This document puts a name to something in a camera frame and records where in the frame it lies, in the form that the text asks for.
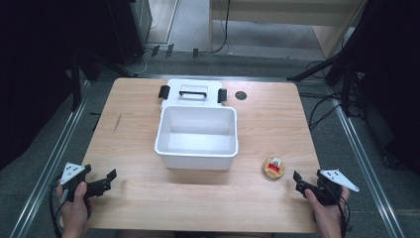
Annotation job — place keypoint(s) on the round yellow tin red label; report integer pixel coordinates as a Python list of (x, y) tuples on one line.
[(273, 168)]

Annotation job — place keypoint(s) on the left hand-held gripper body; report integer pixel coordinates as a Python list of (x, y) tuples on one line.
[(73, 178)]

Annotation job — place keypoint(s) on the black cabinet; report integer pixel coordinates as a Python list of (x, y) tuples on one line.
[(128, 29)]

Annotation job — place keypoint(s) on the person's left hand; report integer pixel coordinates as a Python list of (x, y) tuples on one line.
[(75, 211)]

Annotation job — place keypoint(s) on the white plastic storage box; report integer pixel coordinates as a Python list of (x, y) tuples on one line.
[(196, 160)]

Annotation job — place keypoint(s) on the dark curtain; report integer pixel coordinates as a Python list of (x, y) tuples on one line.
[(393, 66), (29, 66)]

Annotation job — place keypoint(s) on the black tripod stand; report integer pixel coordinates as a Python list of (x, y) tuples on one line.
[(343, 66)]

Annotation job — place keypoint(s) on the person's right hand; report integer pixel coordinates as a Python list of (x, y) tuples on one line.
[(327, 214)]

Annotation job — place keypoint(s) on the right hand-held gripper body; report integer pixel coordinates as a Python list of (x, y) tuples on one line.
[(330, 188)]

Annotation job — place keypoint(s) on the metal floor rail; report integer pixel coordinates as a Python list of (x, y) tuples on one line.
[(49, 165), (366, 158)]

